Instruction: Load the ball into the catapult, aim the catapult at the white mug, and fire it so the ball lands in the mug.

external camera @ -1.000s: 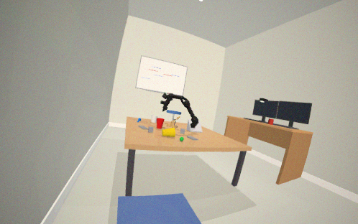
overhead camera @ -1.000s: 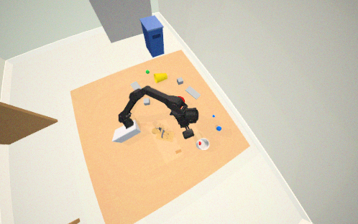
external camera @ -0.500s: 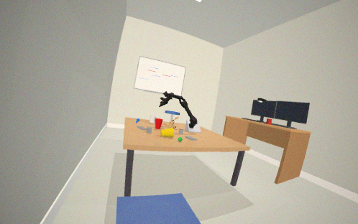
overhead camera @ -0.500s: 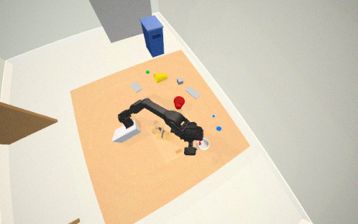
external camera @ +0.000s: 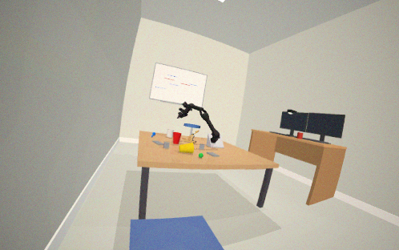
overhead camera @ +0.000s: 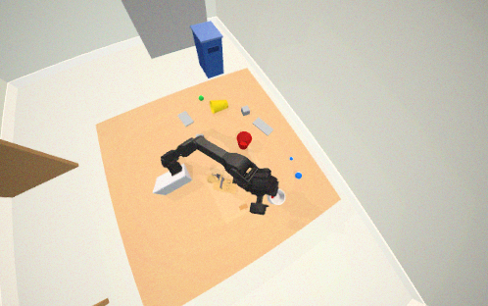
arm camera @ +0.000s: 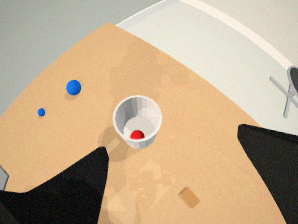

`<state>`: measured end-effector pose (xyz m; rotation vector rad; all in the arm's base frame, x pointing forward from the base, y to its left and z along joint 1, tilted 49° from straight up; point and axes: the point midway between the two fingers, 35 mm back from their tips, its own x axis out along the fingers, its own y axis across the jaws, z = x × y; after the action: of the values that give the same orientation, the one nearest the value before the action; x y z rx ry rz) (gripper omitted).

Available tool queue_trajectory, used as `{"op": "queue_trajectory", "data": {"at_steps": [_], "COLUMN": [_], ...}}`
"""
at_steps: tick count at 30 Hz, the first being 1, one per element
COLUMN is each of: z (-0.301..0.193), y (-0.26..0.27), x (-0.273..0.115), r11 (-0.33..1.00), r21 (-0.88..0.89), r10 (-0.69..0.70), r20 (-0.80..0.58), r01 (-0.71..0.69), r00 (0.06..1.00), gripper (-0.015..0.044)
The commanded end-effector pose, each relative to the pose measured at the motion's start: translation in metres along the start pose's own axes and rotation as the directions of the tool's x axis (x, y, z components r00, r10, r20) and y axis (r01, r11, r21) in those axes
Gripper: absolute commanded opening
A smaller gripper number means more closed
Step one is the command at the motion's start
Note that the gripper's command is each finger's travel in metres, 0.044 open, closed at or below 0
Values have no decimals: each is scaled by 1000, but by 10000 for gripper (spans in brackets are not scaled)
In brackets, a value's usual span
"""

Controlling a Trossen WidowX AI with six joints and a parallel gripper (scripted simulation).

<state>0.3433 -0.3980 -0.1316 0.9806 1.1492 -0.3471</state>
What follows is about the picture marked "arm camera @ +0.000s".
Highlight blue ball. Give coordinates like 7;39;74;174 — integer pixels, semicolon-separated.
67;79;81;96

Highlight grey flat bar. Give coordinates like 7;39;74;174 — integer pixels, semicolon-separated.
0;167;8;190

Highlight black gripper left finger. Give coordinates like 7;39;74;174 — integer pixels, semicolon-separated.
0;145;109;224

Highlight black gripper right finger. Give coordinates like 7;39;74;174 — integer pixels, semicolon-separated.
237;124;298;224

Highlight red ball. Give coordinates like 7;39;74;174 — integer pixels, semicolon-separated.
130;131;144;139

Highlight white paper cup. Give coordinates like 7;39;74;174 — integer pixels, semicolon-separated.
113;96;161;149

